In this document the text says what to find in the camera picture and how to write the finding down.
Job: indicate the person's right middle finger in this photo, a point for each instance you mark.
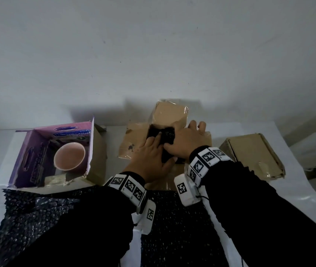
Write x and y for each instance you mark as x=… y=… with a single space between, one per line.
x=192 y=124

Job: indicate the black bubble wrap sheet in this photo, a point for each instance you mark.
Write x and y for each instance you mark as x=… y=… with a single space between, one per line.
x=180 y=233

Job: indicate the person's right hand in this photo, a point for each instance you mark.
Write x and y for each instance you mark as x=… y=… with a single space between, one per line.
x=187 y=141

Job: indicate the person's left hand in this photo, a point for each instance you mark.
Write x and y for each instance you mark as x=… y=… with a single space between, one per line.
x=146 y=161

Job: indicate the open brown cardboard box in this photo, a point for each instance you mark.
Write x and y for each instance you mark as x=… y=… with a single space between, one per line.
x=169 y=113

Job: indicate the black bundle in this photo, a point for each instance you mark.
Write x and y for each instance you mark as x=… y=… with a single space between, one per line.
x=167 y=137

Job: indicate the white marker wrist tracker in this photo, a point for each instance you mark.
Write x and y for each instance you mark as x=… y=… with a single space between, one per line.
x=131 y=187
x=199 y=165

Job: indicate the pink cup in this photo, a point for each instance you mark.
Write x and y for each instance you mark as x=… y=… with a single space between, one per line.
x=69 y=157

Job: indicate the person's right forearm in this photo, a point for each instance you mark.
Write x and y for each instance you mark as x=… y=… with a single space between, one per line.
x=258 y=214

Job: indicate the closed brown cardboard box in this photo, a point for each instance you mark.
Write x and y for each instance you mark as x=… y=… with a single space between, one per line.
x=253 y=154

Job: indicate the person's right thumb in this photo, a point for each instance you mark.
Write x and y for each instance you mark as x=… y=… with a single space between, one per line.
x=170 y=147

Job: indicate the open purple cardboard box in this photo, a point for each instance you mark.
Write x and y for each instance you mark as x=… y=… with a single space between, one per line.
x=35 y=161

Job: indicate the person's left thumb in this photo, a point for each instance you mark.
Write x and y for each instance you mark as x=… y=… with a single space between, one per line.
x=170 y=163

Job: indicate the person's left forearm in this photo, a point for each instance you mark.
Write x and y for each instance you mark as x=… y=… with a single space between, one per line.
x=85 y=225

